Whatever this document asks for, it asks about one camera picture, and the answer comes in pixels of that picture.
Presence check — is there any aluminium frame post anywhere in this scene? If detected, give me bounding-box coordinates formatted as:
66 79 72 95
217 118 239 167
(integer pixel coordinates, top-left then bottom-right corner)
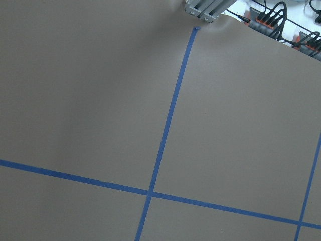
184 0 236 23

